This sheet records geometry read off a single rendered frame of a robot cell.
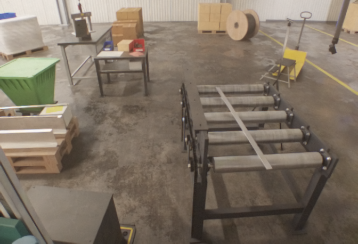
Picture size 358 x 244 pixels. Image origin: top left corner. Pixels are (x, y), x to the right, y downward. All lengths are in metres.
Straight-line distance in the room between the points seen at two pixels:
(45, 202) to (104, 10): 11.07
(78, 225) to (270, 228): 1.71
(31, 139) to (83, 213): 1.79
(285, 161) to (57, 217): 1.50
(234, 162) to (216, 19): 7.97
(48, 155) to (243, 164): 2.14
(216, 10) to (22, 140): 7.71
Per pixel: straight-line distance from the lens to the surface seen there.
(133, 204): 2.55
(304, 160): 1.86
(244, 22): 8.24
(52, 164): 3.06
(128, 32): 7.41
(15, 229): 1.04
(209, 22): 9.26
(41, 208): 1.66
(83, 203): 1.57
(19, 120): 3.42
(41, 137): 3.07
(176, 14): 11.90
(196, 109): 1.67
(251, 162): 1.69
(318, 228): 2.69
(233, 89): 2.67
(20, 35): 8.10
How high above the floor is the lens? 2.02
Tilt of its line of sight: 31 degrees down
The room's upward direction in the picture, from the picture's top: straight up
